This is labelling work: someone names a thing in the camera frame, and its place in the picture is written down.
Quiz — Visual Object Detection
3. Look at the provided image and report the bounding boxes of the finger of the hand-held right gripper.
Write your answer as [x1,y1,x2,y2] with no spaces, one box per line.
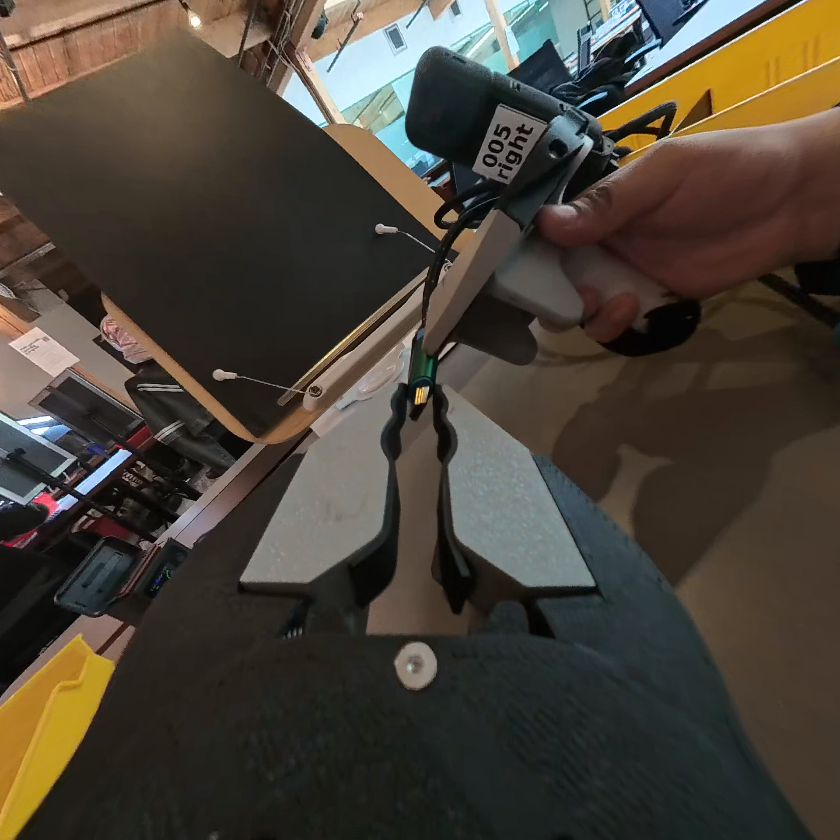
[451,289,547,366]
[422,210,527,357]

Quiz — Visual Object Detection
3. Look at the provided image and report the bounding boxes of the person's right hand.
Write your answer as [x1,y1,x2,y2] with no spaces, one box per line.
[537,105,840,343]

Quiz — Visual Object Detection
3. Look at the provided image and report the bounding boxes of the wire arm with white tip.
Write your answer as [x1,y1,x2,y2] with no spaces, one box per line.
[211,367,326,399]
[374,223,437,256]

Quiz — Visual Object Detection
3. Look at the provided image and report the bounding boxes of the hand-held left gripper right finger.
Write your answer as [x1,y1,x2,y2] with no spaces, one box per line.
[432,386,598,614]

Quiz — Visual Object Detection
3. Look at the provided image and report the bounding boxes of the thin black cable green plugs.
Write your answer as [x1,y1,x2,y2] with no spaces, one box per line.
[406,177,509,422]

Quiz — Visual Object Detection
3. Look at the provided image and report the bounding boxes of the white paper notice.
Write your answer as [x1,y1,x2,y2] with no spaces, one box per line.
[8,326,80,376]

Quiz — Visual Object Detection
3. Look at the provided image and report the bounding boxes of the black power bank with display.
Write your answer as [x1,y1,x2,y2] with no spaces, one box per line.
[54,535,193,618]

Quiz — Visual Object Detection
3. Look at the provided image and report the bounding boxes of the wooden board with black panel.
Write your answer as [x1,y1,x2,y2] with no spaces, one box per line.
[0,29,480,444]

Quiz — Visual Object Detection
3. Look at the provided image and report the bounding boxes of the black mesh office chair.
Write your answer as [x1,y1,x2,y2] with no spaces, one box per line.
[571,29,657,112]
[508,39,573,89]

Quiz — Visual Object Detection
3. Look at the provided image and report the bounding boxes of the yellow plastic bin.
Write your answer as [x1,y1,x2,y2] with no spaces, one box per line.
[594,0,840,142]
[0,633,117,840]

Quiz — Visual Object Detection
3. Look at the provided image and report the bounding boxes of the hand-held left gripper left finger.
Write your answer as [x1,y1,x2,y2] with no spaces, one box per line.
[238,384,403,608]

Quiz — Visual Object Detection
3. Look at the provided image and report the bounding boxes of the grey framed dark panel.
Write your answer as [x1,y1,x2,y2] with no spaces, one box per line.
[0,410,78,506]
[29,367,142,434]

